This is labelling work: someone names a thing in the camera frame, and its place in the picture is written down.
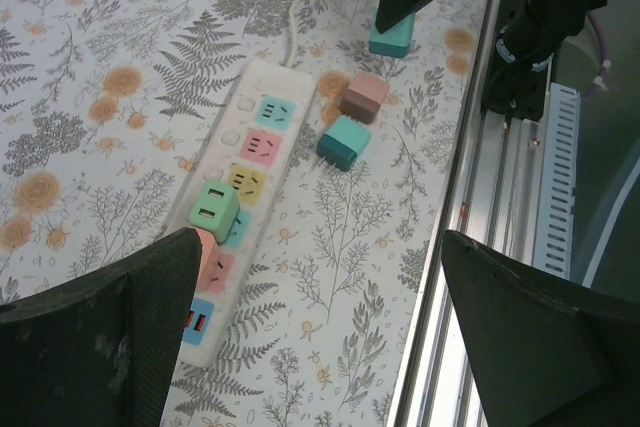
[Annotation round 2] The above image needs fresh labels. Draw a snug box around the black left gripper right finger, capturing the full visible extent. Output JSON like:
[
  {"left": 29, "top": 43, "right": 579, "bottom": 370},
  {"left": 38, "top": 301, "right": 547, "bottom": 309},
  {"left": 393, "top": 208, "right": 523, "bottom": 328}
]
[{"left": 441, "top": 229, "right": 640, "bottom": 427}]

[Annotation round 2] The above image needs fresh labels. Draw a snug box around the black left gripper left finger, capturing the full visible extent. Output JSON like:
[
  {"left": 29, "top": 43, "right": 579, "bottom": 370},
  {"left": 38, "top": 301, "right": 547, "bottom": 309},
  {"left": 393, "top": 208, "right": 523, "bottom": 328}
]
[{"left": 0, "top": 226, "right": 204, "bottom": 427}]

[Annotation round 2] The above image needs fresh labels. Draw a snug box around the teal USB plug adapter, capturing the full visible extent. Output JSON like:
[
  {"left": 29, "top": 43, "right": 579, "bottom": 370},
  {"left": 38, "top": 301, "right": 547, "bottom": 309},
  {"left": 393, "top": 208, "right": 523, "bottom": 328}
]
[
  {"left": 312, "top": 114, "right": 374, "bottom": 173},
  {"left": 367, "top": 11, "right": 417, "bottom": 59}
]

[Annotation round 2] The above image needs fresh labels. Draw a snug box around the pink brown USB plug adapter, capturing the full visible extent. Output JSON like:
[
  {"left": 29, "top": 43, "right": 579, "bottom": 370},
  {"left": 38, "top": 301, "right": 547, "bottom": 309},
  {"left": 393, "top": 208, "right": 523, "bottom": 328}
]
[{"left": 338, "top": 71, "right": 391, "bottom": 126}]

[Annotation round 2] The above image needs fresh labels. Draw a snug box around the white power strip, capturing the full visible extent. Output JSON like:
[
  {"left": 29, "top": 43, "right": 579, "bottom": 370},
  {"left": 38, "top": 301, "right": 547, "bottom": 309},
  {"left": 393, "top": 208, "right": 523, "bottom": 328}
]
[{"left": 162, "top": 59, "right": 319, "bottom": 368}]

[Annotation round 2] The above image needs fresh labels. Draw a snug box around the orange-pink USB plug adapter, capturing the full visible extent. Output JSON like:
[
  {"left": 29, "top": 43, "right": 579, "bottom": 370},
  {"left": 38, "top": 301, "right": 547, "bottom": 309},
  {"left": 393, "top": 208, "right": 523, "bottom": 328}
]
[{"left": 192, "top": 226, "right": 221, "bottom": 293}]

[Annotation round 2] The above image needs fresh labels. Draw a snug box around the green USB plug adapter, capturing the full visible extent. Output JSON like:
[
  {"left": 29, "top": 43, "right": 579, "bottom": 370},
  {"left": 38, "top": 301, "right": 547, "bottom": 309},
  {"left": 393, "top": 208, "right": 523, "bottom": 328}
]
[{"left": 184, "top": 179, "right": 241, "bottom": 243}]

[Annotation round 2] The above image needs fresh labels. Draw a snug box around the thin white tube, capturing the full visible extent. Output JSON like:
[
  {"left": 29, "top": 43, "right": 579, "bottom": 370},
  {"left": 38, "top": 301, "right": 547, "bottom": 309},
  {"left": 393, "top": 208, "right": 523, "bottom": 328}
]
[{"left": 569, "top": 176, "right": 640, "bottom": 288}]

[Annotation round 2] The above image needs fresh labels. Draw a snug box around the floral tablecloth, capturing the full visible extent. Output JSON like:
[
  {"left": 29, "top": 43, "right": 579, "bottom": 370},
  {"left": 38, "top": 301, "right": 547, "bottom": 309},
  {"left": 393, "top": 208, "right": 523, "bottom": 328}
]
[{"left": 0, "top": 0, "right": 496, "bottom": 427}]

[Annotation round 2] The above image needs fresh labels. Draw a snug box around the white power cord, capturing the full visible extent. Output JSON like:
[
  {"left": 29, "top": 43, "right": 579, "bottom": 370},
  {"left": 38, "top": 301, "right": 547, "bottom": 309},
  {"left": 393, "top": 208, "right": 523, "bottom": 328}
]
[{"left": 279, "top": 0, "right": 359, "bottom": 68}]

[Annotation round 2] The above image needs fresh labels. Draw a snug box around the aluminium extrusion frame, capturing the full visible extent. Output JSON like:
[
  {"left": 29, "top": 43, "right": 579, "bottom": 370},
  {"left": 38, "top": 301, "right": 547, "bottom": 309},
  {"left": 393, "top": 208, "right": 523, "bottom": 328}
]
[{"left": 387, "top": 0, "right": 556, "bottom": 427}]

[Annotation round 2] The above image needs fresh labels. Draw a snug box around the white slotted cable duct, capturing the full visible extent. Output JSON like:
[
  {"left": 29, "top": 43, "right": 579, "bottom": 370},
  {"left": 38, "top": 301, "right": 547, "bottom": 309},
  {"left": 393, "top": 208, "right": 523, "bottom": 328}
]
[{"left": 530, "top": 85, "right": 584, "bottom": 281}]

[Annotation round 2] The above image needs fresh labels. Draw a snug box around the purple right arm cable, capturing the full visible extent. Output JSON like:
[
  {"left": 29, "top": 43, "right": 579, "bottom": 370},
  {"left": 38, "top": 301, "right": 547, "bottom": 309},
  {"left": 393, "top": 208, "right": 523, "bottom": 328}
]
[{"left": 587, "top": 9, "right": 614, "bottom": 96}]

